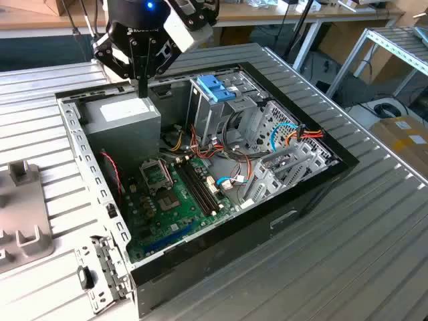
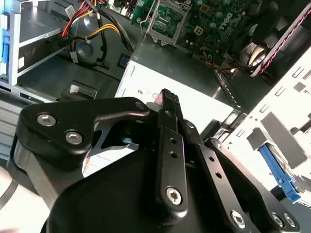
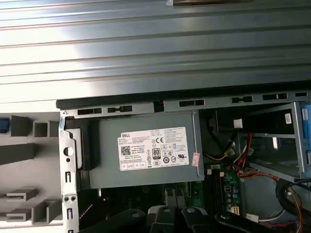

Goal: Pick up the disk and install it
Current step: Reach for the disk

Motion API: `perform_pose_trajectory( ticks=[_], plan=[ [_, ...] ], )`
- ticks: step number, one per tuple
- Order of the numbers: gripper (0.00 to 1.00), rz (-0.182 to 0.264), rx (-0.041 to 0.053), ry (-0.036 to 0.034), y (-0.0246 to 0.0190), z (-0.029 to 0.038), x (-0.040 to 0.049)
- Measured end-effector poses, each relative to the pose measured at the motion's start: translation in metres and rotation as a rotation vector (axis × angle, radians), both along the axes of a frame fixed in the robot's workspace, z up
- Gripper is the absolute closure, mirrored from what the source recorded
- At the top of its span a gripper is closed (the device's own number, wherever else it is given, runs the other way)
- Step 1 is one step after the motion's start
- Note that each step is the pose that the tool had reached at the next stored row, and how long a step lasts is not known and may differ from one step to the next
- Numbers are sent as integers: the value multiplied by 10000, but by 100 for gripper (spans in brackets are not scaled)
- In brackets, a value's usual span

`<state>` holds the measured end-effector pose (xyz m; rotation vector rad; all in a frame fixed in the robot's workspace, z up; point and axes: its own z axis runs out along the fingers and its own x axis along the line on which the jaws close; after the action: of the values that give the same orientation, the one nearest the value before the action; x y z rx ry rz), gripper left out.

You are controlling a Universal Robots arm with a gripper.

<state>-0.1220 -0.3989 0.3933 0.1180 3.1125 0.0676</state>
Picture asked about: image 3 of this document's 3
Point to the black open PC case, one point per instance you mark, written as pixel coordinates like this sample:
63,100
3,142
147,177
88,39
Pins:
70,157

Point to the grey parts rack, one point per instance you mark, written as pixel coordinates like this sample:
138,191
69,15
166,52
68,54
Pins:
24,170

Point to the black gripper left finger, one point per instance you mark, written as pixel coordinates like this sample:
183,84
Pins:
121,223

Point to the green motherboard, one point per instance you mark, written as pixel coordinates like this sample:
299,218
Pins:
233,179

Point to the black RAM slot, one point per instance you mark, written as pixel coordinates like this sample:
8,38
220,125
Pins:
221,191
213,191
217,191
209,191

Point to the blue drive cage latch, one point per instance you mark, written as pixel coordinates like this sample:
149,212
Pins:
306,121

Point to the grey power supply unit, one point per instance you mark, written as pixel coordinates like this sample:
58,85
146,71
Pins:
109,145

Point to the grey metal drive cage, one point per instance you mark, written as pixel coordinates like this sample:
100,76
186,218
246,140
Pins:
274,155

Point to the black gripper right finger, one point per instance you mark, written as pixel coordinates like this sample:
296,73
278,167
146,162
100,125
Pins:
238,225

